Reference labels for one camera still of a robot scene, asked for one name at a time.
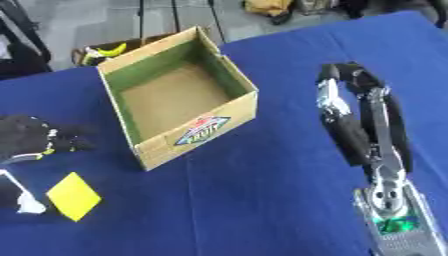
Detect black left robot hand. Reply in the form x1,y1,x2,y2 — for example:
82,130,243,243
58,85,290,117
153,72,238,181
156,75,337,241
0,114,100,163

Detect black tripod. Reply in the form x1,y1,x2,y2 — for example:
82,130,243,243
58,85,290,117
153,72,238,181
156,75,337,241
134,0,228,45

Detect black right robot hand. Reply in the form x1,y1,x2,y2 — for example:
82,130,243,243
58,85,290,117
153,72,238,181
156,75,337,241
315,61,417,183

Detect yellow square block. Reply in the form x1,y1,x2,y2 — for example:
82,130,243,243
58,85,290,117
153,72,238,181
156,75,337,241
45,171,104,223

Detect yellow toy banana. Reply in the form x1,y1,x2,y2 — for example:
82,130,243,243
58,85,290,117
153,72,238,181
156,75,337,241
94,42,130,58

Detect brown cardboard box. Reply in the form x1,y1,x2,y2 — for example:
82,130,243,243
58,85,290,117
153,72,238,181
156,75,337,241
70,31,179,67

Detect tan cardboard box green inside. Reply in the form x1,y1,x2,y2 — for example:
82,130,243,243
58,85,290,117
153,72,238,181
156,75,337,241
94,25,261,172

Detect yellow bag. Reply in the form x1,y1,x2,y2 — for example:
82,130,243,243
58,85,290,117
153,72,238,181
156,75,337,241
241,0,298,26

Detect black chair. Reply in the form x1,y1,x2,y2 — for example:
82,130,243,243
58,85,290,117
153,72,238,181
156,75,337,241
0,0,55,81

